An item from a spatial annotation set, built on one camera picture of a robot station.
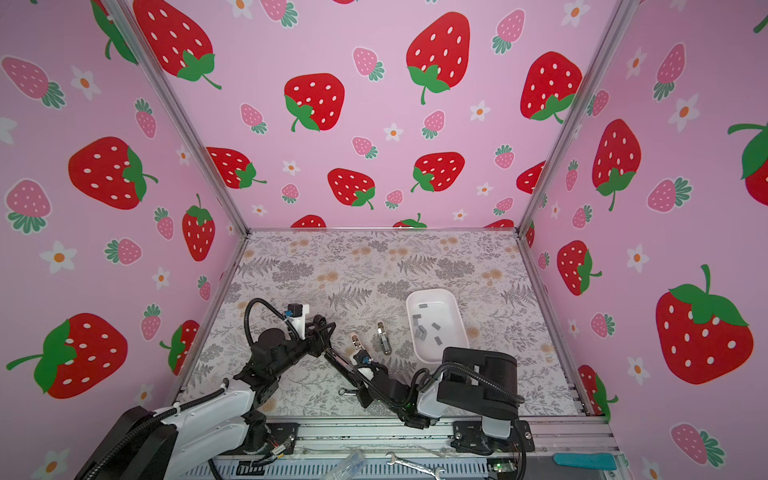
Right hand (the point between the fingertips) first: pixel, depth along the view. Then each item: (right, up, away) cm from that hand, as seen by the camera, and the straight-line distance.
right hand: (348, 375), depth 82 cm
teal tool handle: (+60, -17, -10) cm, 63 cm away
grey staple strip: (+20, +9, +11) cm, 25 cm away
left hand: (-5, +14, +1) cm, 15 cm away
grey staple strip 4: (+22, +17, +17) cm, 32 cm away
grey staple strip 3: (+26, +11, +12) cm, 31 cm away
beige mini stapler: (+10, +8, +9) cm, 15 cm away
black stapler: (+3, +2, -5) cm, 6 cm away
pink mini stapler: (+2, +7, +6) cm, 9 cm away
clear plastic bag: (+2, -17, -13) cm, 21 cm away
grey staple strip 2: (+26, +7, +9) cm, 29 cm away
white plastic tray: (+26, +12, +14) cm, 32 cm away
